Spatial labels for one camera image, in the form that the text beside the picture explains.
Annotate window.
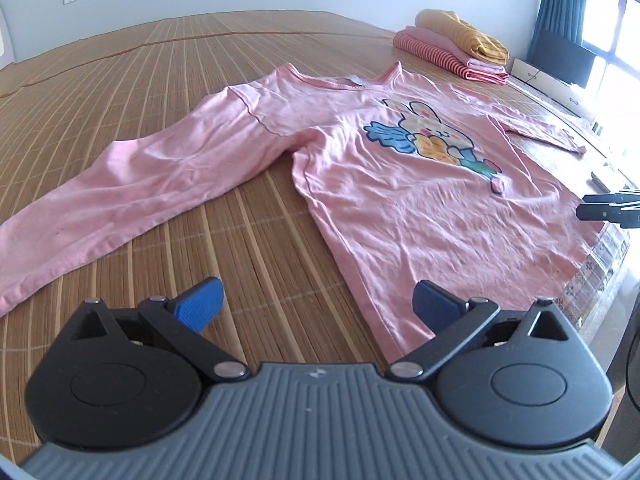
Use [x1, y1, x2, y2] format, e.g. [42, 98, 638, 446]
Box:
[582, 0, 640, 126]

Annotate pink folded garment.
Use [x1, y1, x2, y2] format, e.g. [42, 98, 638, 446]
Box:
[405, 25, 507, 73]

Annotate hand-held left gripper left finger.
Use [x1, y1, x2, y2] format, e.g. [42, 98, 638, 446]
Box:
[67, 276, 251, 381]

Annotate red striped folded garment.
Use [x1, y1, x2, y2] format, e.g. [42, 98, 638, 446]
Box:
[393, 30, 511, 83]

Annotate mustard striped folded garment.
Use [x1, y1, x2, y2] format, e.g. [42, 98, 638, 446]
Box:
[415, 8, 510, 65]

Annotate blue curtain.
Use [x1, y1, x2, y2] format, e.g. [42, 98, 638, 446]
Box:
[527, 0, 593, 66]

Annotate pink cartoon print shirt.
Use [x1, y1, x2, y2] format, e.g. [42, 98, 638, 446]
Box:
[0, 61, 601, 361]

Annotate white television cabinet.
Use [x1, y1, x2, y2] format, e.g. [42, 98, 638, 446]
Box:
[510, 57, 608, 126]

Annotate bamboo mat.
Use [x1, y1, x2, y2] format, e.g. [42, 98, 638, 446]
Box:
[0, 7, 601, 441]

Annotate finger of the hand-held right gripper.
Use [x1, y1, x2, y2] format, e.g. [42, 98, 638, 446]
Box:
[576, 202, 640, 228]
[584, 189, 640, 207]

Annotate black television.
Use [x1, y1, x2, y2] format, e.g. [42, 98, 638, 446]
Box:
[537, 29, 603, 87]

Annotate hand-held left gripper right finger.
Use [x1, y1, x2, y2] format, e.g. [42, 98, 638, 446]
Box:
[385, 280, 571, 378]

